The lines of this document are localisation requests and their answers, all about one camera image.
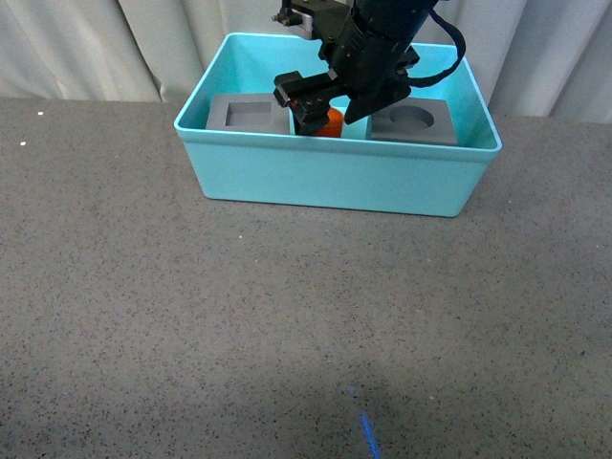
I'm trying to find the gray block round hole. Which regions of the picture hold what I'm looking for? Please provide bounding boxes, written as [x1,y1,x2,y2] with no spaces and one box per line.
[365,98,458,146]

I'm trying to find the orange cylinder part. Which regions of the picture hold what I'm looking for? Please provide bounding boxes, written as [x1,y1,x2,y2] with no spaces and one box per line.
[314,107,344,138]

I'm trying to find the black cable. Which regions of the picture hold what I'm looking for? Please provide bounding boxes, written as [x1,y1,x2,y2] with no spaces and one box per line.
[399,9,468,90]

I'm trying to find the gray block square hole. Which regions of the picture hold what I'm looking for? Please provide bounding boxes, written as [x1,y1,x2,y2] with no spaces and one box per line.
[206,93,291,134]

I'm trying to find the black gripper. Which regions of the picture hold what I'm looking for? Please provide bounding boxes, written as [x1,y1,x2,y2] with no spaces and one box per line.
[272,1,421,136]

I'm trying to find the white curtain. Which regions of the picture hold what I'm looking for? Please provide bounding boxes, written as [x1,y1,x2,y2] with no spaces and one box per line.
[1,0,611,122]

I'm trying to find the light blue plastic box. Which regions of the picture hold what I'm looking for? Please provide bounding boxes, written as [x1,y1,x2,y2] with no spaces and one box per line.
[174,33,502,217]

